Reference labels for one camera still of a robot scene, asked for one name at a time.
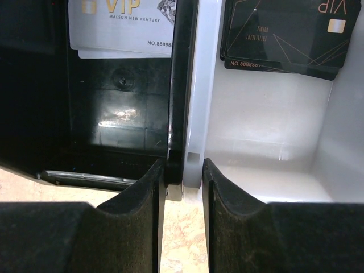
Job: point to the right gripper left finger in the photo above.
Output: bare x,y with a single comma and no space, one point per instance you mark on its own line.
123,234

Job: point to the black white card sorting tray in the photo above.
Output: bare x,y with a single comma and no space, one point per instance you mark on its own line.
101,119

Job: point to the black VIP cards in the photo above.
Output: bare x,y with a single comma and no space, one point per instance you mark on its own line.
302,37

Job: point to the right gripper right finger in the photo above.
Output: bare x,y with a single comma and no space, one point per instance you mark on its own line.
244,234

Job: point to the silver VIP cards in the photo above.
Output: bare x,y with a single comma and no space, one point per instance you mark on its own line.
144,27

